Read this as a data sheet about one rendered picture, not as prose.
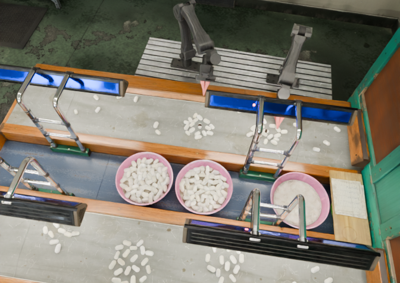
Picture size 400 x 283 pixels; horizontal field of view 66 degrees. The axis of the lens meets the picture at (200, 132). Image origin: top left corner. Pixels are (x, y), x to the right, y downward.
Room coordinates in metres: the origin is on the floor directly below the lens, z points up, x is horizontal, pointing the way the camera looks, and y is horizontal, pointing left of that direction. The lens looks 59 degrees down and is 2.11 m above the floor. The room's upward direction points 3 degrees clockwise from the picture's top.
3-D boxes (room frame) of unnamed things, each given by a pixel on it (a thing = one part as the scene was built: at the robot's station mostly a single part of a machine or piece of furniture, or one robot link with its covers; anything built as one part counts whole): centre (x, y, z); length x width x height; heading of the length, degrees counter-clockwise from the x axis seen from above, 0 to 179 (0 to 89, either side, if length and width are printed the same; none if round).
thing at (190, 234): (0.23, -0.27, 1.08); 0.62 x 0.08 x 0.07; 84
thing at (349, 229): (0.47, -0.68, 0.77); 0.33 x 0.15 x 0.01; 174
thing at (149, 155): (0.56, 0.25, 0.72); 0.27 x 0.27 x 0.10
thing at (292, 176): (0.49, -0.47, 0.72); 0.27 x 0.27 x 0.10
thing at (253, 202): (0.31, -0.27, 0.90); 0.20 x 0.19 x 0.45; 84
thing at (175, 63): (1.37, 0.10, 0.71); 0.20 x 0.07 x 0.08; 81
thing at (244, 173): (0.71, -0.31, 0.90); 0.20 x 0.19 x 0.45; 84
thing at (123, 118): (0.89, 0.10, 0.73); 1.81 x 0.30 x 0.02; 84
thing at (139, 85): (1.10, 0.08, 0.67); 1.81 x 0.12 x 0.19; 84
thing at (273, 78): (1.28, -0.49, 0.71); 0.20 x 0.07 x 0.08; 81
